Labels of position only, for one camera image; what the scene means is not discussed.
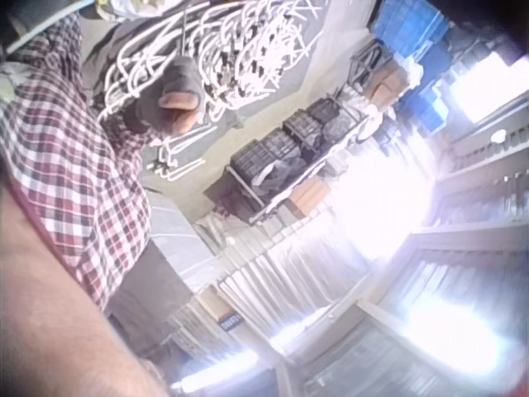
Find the person's right hand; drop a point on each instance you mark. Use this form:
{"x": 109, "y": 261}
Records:
{"x": 165, "y": 89}

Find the person's right fingers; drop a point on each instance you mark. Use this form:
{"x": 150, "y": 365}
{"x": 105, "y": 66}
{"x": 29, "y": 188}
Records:
{"x": 178, "y": 111}

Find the grey cloth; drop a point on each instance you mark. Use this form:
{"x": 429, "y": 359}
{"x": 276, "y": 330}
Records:
{"x": 198, "y": 140}

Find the bundle of white hangers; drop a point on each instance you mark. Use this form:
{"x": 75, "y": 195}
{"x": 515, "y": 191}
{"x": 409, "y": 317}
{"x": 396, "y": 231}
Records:
{"x": 182, "y": 159}

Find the pile of white hangers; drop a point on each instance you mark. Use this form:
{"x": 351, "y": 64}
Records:
{"x": 231, "y": 49}

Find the metal rack with black crates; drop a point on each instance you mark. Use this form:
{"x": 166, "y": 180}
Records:
{"x": 289, "y": 149}

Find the brown cardboard box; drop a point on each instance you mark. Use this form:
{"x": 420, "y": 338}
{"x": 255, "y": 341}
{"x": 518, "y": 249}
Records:
{"x": 308, "y": 197}

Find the rack of plastic-covered garments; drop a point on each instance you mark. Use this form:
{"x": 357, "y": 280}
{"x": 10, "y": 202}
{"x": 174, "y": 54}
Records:
{"x": 273, "y": 269}

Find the cardboard box with dark label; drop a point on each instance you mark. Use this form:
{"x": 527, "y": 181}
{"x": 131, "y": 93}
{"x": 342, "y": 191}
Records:
{"x": 217, "y": 308}

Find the stack of cardboard boxes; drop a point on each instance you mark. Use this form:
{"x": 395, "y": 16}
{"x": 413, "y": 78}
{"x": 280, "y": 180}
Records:
{"x": 386, "y": 84}

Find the stack of blue crates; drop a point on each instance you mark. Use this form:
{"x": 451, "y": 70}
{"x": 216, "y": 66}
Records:
{"x": 413, "y": 45}

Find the white shelving unit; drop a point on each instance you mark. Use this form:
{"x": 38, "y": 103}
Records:
{"x": 475, "y": 231}

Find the grey metal frame cart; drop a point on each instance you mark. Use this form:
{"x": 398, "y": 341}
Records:
{"x": 368, "y": 62}

